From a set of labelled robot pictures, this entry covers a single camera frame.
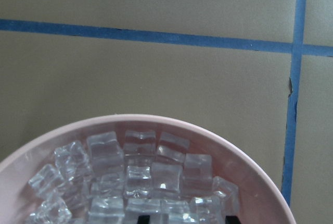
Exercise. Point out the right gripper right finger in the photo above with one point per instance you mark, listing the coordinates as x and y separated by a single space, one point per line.
231 220

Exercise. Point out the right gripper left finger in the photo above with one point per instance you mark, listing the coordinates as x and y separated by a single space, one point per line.
143 219

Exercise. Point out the pile of ice cubes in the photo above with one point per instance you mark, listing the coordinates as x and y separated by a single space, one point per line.
104 180

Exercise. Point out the pink bowl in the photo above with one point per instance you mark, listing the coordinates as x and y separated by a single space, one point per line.
260 199

